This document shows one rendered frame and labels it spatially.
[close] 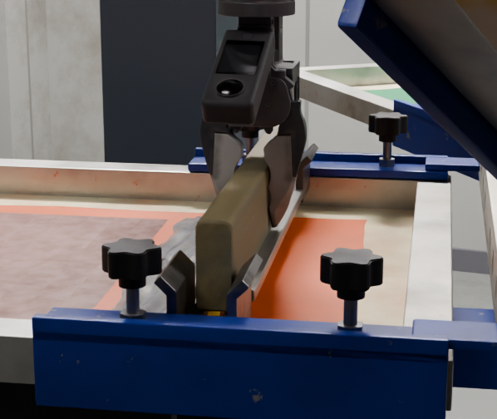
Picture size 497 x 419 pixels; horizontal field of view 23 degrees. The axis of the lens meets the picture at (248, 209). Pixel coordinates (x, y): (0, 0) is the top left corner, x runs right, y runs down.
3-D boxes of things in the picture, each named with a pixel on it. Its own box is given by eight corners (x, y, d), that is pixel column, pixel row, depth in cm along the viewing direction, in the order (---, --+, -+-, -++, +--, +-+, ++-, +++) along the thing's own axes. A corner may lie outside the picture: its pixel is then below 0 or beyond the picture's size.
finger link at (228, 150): (244, 213, 121) (257, 123, 118) (234, 229, 115) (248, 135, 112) (214, 207, 121) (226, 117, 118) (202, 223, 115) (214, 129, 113)
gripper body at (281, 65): (302, 120, 119) (303, -5, 116) (292, 136, 111) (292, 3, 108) (226, 117, 120) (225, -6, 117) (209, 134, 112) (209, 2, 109)
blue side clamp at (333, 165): (188, 214, 143) (187, 155, 141) (196, 203, 147) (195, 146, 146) (445, 224, 138) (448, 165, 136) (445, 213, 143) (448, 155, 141)
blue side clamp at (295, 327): (35, 406, 90) (30, 317, 88) (56, 380, 94) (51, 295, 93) (445, 434, 85) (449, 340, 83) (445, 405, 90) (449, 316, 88)
